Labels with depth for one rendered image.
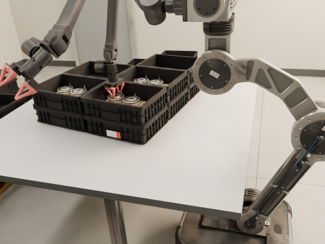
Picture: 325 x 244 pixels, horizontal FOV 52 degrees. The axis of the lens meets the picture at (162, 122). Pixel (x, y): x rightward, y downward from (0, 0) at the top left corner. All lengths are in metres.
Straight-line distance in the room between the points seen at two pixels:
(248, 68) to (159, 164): 0.61
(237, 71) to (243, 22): 3.32
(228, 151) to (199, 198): 0.39
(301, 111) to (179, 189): 0.62
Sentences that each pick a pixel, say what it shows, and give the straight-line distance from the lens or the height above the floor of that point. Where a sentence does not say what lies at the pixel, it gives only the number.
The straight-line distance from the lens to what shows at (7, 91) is 3.52.
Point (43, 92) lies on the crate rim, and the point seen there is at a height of 0.92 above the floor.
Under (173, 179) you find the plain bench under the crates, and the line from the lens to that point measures 1.51.
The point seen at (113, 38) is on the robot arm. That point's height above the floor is 1.21.
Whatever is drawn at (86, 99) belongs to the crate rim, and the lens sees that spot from 1.85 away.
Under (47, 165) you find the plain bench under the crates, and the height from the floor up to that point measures 0.70.
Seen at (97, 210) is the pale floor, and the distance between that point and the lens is 2.49.
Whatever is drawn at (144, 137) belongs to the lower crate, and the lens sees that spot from 1.77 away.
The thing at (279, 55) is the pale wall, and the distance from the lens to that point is 4.85.
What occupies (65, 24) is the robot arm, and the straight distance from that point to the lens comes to 1.34.
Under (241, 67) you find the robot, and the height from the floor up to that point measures 1.17.
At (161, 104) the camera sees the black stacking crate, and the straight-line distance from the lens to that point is 1.87.
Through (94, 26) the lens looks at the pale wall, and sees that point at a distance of 5.37.
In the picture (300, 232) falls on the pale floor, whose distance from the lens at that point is 2.36.
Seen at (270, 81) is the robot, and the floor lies 1.11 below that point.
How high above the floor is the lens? 1.61
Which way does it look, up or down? 27 degrees down
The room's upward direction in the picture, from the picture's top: 4 degrees counter-clockwise
